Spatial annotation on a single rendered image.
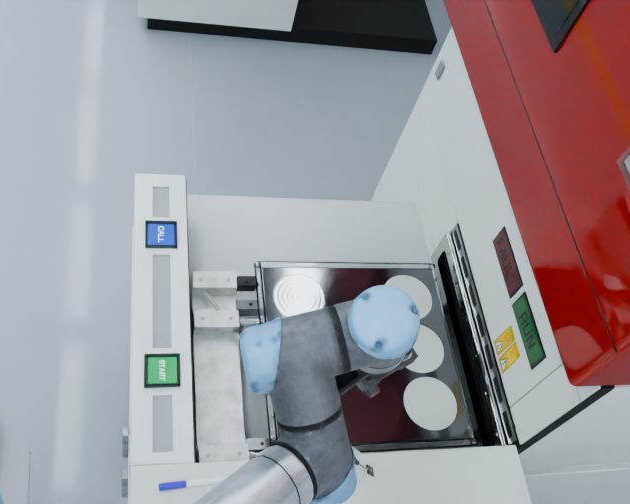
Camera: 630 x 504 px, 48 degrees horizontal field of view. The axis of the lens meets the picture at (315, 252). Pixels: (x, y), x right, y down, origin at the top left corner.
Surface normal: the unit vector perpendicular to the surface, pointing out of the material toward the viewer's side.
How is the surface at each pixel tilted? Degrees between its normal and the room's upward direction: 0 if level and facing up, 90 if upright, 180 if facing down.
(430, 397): 0
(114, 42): 0
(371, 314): 20
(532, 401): 90
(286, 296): 0
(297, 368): 47
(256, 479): 25
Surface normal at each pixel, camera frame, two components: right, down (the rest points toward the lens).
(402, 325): -0.01, -0.30
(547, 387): -0.97, -0.01
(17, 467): 0.22, -0.54
